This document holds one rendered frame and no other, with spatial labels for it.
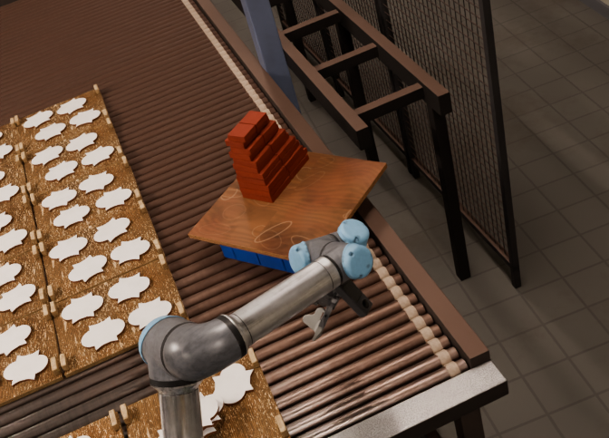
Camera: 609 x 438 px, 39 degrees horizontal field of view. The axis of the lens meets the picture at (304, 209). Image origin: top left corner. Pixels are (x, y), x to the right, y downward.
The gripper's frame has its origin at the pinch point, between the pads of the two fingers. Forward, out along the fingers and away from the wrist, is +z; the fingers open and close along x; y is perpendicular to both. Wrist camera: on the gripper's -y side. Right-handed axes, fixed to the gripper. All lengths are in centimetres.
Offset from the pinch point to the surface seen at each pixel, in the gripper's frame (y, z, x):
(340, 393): -11.6, 19.8, 3.8
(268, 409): 4.2, 26.5, 14.1
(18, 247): 117, 82, -38
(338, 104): 32, 21, -118
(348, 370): -11.1, 19.0, -3.8
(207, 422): 17.2, 26.8, 25.7
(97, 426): 46, 50, 29
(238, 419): 10.4, 30.1, 18.7
